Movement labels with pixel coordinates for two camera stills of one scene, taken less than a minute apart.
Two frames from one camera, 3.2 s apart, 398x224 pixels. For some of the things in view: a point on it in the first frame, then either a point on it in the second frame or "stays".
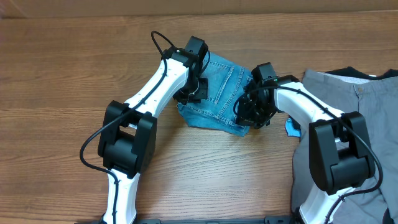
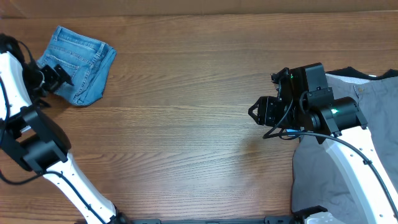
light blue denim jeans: (226, 79) to (87, 61)
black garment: (352, 71) stays
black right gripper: (247, 120) to (267, 107)
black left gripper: (202, 91) to (56, 79)
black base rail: (270, 219) stays
